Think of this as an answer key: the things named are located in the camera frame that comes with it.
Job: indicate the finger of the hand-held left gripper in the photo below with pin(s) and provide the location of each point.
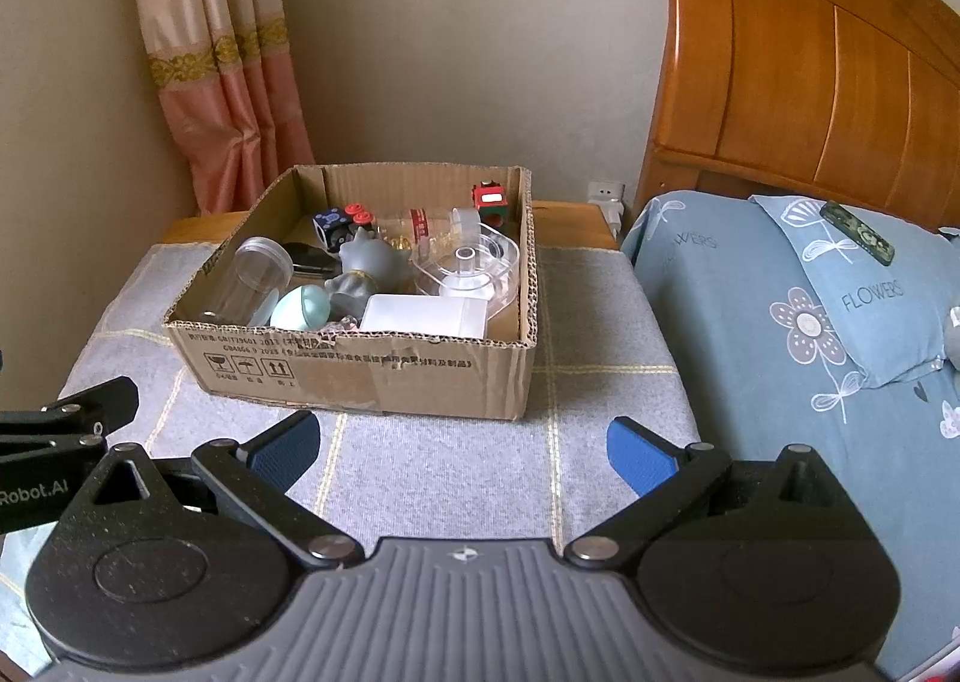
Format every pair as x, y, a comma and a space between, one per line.
82, 408

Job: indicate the clear plastic lidded container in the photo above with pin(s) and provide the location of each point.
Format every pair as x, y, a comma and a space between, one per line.
465, 269

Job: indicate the teal egg-shaped item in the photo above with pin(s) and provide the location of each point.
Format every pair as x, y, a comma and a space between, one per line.
300, 307

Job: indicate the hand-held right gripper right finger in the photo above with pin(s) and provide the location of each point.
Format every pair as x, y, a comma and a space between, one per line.
637, 451

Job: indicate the clear bottle of yellow capsules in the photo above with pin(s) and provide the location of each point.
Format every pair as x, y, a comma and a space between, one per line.
424, 224

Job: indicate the grey animal figurine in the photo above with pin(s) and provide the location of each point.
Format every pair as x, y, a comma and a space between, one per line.
367, 262

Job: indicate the dark remote control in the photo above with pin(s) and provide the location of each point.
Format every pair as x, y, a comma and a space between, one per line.
856, 232

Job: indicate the blue toy train car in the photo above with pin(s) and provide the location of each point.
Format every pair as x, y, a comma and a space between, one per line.
337, 224

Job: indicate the clear round jar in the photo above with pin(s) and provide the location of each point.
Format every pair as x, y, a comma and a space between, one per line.
255, 277

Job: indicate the red toy train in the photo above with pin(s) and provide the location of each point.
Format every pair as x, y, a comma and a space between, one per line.
491, 200

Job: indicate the brown cardboard box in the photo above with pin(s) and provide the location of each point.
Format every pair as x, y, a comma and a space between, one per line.
420, 382

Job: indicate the clear faceted plastic piece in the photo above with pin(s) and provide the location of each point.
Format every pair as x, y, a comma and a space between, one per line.
341, 326

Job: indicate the blue floral pillow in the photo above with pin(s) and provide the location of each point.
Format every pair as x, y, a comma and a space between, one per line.
862, 322

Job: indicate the blue floral bedsheet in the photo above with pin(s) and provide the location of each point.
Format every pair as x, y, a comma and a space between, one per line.
720, 322

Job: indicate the wooden headboard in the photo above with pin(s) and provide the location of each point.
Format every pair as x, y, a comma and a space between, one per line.
810, 66

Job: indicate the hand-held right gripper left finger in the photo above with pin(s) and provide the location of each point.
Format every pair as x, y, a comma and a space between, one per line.
281, 455

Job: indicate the pink patterned curtain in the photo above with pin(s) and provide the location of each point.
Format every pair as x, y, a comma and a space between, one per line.
217, 51

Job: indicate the translucent white plastic container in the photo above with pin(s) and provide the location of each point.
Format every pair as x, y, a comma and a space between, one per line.
420, 316

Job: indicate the white plug adapter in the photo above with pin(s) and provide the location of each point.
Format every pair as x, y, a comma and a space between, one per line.
611, 217

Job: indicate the grey checked cloth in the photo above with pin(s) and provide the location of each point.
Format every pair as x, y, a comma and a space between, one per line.
450, 472

